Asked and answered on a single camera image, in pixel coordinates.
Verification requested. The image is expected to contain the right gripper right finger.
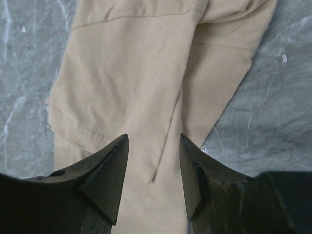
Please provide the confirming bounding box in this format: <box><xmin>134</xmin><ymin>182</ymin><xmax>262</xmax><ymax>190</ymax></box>
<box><xmin>179</xmin><ymin>135</ymin><xmax>312</xmax><ymax>234</ymax></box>

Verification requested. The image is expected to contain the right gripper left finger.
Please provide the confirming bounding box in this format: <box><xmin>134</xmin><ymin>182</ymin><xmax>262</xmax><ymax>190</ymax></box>
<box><xmin>0</xmin><ymin>134</ymin><xmax>129</xmax><ymax>234</ymax></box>

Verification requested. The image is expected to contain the beige t shirt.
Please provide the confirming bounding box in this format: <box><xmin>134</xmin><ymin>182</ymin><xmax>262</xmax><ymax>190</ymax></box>
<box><xmin>47</xmin><ymin>0</ymin><xmax>277</xmax><ymax>234</ymax></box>

